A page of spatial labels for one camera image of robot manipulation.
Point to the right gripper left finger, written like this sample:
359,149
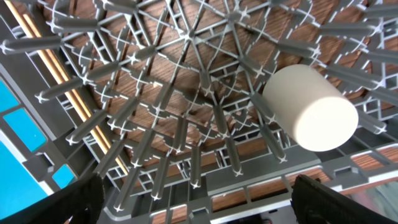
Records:
79,202

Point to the teal serving tray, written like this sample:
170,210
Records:
19,189

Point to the white cup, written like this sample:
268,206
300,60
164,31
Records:
309,108

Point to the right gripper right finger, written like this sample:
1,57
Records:
314,202

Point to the grey dish rack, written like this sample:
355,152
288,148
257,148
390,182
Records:
177,87

